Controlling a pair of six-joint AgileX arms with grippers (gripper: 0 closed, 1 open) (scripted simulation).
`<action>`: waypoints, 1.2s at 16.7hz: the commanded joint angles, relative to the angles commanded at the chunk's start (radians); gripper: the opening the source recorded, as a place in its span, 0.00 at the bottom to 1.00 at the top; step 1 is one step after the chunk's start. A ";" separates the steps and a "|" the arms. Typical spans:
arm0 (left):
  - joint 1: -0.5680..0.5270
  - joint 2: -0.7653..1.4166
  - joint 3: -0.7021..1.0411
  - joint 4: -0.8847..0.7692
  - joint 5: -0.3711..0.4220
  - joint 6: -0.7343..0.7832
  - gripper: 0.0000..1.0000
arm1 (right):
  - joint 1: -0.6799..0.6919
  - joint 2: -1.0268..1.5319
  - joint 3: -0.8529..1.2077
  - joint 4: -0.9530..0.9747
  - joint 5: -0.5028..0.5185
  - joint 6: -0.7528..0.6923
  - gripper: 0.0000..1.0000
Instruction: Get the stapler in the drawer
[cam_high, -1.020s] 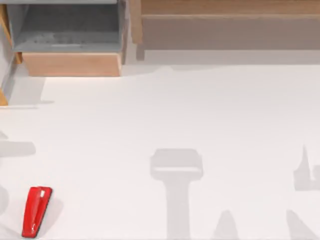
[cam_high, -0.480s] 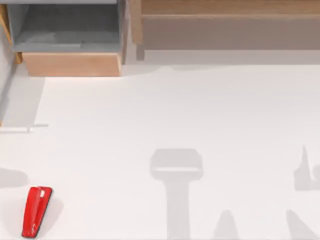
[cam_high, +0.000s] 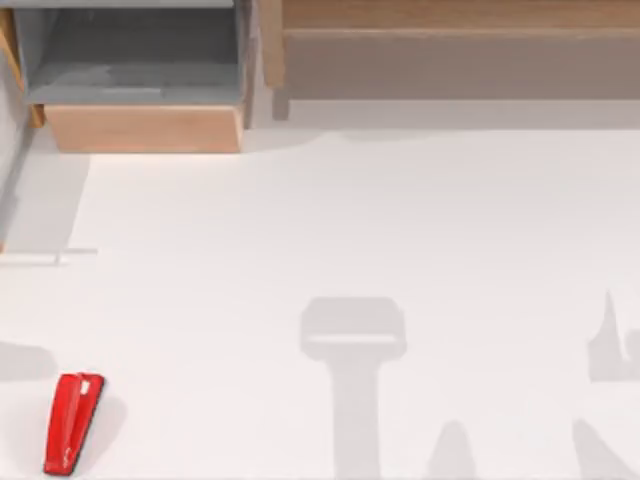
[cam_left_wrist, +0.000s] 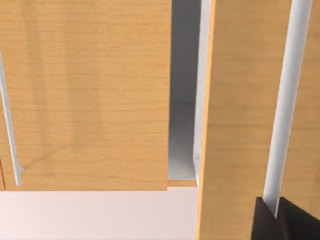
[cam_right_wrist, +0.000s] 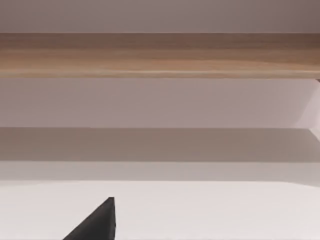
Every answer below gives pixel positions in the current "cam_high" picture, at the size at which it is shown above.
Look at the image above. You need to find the pale wooden drawer front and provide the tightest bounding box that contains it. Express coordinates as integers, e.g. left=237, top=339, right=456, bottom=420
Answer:
left=42, top=103, right=246, bottom=154

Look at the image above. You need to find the pulled-out grey drawer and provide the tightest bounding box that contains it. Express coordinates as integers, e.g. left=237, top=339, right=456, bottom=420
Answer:
left=13, top=0, right=249, bottom=107

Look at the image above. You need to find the red stapler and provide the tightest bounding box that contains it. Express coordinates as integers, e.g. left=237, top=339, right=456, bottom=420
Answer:
left=42, top=372, right=106, bottom=477

